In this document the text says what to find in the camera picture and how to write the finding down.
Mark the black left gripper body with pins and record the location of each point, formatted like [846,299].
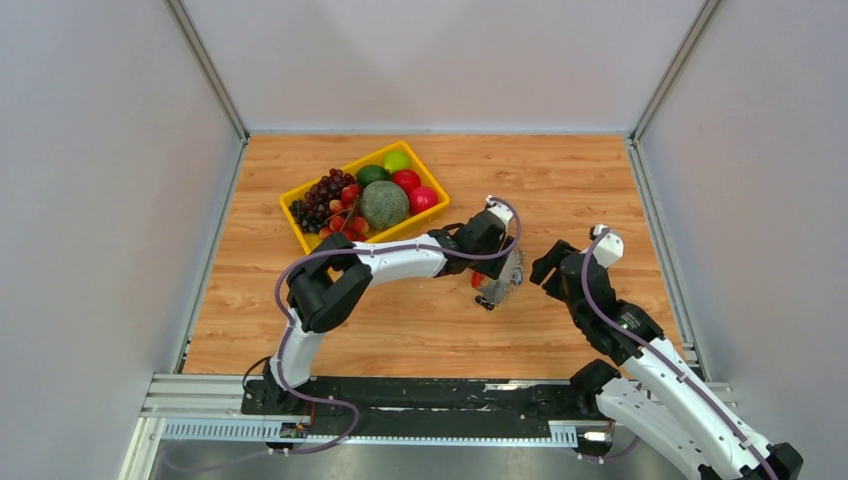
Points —
[490,267]

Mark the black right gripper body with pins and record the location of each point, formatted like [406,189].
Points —
[552,286]

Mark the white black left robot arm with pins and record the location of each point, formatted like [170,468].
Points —
[318,293]

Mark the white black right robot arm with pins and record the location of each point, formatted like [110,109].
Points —
[642,382]

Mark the pink red apple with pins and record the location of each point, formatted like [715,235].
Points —
[421,199]

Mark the green netted melon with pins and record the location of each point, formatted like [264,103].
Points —
[384,205]

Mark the light green apple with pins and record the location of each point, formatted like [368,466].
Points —
[396,160]

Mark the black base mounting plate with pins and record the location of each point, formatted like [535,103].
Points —
[424,407]

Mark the dark green lime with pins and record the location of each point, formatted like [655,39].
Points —
[371,173]

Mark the red cherry bunch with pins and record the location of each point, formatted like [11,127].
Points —
[343,215]

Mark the dark purple grape bunch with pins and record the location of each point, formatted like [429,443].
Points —
[308,210]

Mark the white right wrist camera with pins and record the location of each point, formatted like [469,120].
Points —
[607,246]

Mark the aluminium front frame rail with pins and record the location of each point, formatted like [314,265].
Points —
[207,407]

